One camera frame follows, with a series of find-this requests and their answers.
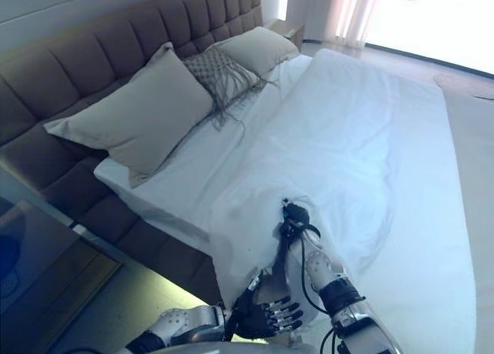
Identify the robot right hand black silver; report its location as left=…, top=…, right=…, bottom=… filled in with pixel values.
left=279, top=197, right=322, bottom=239

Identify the robot left hand black silver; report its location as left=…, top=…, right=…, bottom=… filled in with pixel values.
left=227, top=267, right=306, bottom=339

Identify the white duvet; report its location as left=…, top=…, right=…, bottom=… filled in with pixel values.
left=210, top=48, right=476, bottom=354

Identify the white fitted sheet mattress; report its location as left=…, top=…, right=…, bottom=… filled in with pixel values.
left=93, top=52, right=314, bottom=257

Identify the macrame fringed cushion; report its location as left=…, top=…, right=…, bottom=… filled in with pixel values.
left=181, top=45, right=279, bottom=147

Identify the large beige pillow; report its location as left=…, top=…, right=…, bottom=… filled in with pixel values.
left=210, top=25, right=300, bottom=76
left=42, top=41, right=215, bottom=189

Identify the small wooden nightstand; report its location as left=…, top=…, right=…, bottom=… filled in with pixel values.
left=266, top=18, right=306, bottom=46

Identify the glass top wooden nightstand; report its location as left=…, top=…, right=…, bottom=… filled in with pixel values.
left=0, top=194, right=124, bottom=354

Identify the sheer pale curtain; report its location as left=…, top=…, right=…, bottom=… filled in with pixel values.
left=330, top=0, right=382, bottom=49

